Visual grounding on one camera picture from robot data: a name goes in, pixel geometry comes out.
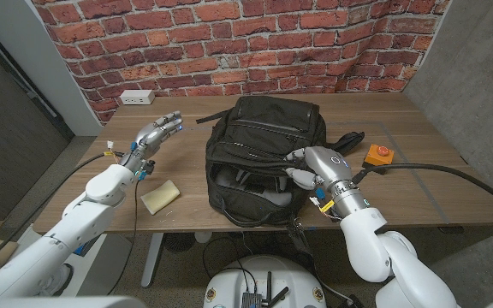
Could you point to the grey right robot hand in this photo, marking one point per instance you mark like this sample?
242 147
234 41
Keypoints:
328 164

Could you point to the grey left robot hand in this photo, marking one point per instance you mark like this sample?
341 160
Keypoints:
154 134

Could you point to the black backpack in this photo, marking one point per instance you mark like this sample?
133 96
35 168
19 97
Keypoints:
263 128

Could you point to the white black game controller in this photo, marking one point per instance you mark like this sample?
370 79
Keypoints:
243 174

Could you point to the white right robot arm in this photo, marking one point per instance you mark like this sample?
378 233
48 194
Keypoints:
370 248

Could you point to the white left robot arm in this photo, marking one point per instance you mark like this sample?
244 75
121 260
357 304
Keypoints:
71 231

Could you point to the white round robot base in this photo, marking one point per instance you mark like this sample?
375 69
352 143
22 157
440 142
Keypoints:
229 286

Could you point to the orange emergency-stop button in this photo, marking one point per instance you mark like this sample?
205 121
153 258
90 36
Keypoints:
379 155

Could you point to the yellow sponge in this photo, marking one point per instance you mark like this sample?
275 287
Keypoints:
160 197

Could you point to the white power strip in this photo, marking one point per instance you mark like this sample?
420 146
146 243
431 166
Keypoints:
137 97

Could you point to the grey table tape marking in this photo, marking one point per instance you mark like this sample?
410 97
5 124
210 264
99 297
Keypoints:
422 188

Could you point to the black round floor fixture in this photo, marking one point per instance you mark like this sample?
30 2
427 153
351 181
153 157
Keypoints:
179 243

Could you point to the brick print backdrop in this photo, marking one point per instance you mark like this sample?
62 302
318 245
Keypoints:
229 43

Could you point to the metal table leg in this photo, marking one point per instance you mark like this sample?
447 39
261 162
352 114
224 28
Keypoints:
152 256

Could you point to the blue black floor item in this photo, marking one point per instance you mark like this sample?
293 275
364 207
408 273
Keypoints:
86 248

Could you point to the black antenna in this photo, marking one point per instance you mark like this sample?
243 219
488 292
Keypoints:
269 286
280 294

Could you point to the small grey computer box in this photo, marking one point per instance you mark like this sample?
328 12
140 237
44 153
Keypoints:
251 300

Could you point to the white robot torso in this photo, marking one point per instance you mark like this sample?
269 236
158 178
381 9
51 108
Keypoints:
58 303

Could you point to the white wall panel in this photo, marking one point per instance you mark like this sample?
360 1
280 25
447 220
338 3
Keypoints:
15 34

